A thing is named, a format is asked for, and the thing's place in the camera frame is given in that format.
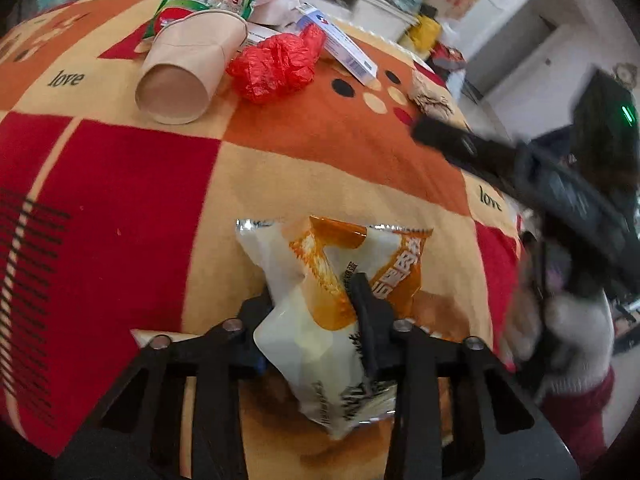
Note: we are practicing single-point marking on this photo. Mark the person's red trousers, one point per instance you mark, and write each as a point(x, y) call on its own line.
point(585, 425)

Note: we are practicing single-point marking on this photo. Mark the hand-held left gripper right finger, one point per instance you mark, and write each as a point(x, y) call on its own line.
point(372, 320)

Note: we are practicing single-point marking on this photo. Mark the white and orange snack packet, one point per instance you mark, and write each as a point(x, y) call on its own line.
point(305, 340)

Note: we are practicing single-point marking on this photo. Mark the grey door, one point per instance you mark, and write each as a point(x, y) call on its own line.
point(520, 65)

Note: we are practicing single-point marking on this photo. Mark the crumpled white tissue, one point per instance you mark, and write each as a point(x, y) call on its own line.
point(277, 2)

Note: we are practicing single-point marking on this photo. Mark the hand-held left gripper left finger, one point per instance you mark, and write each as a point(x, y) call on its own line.
point(248, 321)

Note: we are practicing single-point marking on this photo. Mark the yellow bag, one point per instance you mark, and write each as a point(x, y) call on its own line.
point(425, 32)

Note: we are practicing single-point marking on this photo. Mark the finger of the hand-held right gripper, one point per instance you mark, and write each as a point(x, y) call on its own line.
point(460, 144)

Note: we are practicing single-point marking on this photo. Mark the brown paper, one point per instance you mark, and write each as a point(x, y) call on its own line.
point(430, 96)

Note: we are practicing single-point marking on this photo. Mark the white and blue medicine box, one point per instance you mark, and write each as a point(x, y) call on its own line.
point(340, 42)

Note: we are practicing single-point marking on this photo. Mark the red gift bag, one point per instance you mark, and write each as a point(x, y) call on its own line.
point(447, 56)

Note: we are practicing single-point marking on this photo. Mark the brown paper cup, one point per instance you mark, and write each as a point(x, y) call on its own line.
point(185, 65)

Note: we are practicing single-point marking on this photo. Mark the crumpled red plastic bag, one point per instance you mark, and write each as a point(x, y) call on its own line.
point(272, 67)

